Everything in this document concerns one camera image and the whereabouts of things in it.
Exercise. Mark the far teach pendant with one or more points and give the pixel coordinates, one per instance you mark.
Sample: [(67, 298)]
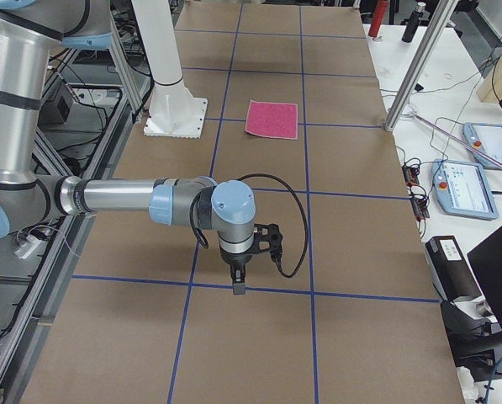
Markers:
[(485, 137)]

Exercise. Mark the aluminium frame post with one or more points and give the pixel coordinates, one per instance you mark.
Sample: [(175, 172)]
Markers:
[(432, 34)]

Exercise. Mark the red cylinder bottle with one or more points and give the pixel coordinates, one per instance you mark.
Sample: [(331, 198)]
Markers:
[(378, 13)]

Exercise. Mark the teach pendant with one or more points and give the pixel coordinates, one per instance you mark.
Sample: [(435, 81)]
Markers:
[(463, 190), (485, 137)]

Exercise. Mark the black white box device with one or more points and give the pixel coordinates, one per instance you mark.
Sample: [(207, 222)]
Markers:
[(450, 272)]

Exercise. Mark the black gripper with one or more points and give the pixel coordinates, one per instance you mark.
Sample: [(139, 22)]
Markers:
[(235, 258)]

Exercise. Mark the small circuit board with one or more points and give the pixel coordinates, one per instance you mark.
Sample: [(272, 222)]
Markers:
[(419, 198)]

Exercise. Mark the white pedestal column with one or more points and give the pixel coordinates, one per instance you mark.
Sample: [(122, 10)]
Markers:
[(173, 110)]

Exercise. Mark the near teach pendant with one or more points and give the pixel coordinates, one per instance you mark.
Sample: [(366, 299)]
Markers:
[(463, 190)]

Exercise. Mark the black cylinder bottle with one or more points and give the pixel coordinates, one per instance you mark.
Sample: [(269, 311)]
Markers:
[(413, 22)]

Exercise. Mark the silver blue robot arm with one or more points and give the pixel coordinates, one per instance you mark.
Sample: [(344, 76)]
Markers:
[(29, 30)]

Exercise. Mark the pink grey towel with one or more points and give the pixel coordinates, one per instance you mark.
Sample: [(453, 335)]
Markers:
[(272, 120)]

